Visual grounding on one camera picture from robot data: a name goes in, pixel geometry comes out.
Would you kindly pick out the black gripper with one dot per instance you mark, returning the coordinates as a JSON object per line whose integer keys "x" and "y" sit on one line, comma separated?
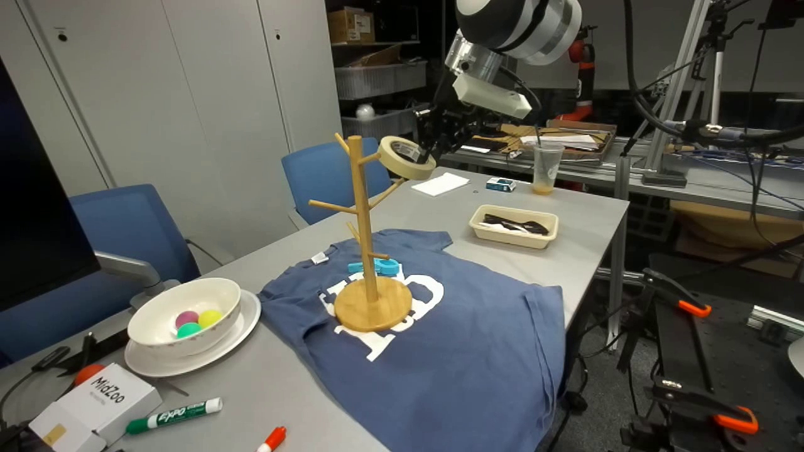
{"x": 450, "y": 117}

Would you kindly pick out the beige masking tape roll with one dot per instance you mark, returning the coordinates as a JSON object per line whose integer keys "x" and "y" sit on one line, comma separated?
{"x": 388, "y": 156}

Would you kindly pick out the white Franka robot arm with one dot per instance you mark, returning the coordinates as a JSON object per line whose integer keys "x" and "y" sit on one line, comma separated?
{"x": 518, "y": 25}

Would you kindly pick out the wooden mug tree rack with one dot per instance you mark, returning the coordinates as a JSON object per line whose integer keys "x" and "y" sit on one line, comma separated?
{"x": 362, "y": 217}

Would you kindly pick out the grey shelf bin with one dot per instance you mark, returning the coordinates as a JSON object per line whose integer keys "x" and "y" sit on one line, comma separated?
{"x": 391, "y": 122}
{"x": 379, "y": 78}

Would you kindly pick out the white paper sheet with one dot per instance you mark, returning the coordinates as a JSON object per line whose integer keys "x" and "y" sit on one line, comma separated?
{"x": 443, "y": 184}

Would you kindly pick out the white ball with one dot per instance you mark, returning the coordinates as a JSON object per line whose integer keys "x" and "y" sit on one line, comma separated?
{"x": 364, "y": 112}

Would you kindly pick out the small blue box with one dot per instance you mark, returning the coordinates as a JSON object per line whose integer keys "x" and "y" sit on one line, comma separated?
{"x": 501, "y": 184}

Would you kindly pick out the small blue office chair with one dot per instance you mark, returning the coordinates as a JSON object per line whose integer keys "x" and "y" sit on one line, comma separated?
{"x": 322, "y": 176}

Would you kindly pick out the black items in tray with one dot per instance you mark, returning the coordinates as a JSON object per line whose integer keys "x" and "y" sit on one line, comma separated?
{"x": 516, "y": 224}

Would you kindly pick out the clear plastic cup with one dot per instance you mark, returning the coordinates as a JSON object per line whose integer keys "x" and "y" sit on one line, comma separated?
{"x": 543, "y": 176}

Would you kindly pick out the beige plastic tray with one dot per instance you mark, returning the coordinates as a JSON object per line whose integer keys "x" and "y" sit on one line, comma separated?
{"x": 510, "y": 240}

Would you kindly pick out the brown cardboard box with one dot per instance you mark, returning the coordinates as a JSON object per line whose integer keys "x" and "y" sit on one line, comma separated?
{"x": 351, "y": 25}

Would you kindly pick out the small white tag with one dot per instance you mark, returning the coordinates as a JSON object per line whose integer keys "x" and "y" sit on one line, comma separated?
{"x": 318, "y": 256}

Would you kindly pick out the wooden boards pile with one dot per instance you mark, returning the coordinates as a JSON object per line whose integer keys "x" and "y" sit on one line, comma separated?
{"x": 578, "y": 140}

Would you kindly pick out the red background device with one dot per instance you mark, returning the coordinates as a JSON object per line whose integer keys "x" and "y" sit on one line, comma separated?
{"x": 584, "y": 53}

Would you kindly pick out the blue printed t-shirt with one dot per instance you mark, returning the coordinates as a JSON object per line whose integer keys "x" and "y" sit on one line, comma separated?
{"x": 435, "y": 393}

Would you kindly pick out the white bowl with toys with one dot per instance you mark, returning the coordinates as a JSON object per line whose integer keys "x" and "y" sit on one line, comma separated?
{"x": 239, "y": 323}

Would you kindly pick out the grey metal cabinet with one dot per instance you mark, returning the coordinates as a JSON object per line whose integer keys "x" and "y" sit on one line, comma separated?
{"x": 167, "y": 102}

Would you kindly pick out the yellow plastic disc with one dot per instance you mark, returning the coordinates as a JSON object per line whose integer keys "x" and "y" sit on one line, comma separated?
{"x": 209, "y": 318}

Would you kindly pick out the pink plastic disc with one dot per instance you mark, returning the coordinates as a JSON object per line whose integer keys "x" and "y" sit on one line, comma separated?
{"x": 187, "y": 319}

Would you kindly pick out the green plastic disc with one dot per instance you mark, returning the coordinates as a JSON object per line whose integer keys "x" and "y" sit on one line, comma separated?
{"x": 190, "y": 329}

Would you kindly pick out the large blue office chair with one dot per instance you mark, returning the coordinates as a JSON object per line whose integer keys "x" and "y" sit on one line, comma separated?
{"x": 134, "y": 228}

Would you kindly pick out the red whiteboard marker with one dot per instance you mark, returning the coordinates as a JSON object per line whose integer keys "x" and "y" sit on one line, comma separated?
{"x": 273, "y": 437}

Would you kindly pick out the green whiteboard marker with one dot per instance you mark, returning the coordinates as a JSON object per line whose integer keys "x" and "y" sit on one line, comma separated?
{"x": 171, "y": 416}

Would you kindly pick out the black floor case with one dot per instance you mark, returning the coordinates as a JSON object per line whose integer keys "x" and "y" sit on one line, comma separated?
{"x": 736, "y": 353}

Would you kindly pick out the black monitor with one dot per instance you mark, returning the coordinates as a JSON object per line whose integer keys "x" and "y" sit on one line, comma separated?
{"x": 34, "y": 209}

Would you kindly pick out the white cardboard box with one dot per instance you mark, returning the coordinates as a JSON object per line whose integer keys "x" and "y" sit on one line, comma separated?
{"x": 102, "y": 402}

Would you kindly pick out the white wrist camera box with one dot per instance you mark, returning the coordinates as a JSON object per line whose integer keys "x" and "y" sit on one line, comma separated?
{"x": 492, "y": 92}

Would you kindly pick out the aluminium frame post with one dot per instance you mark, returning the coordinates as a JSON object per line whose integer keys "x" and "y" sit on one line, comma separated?
{"x": 675, "y": 92}

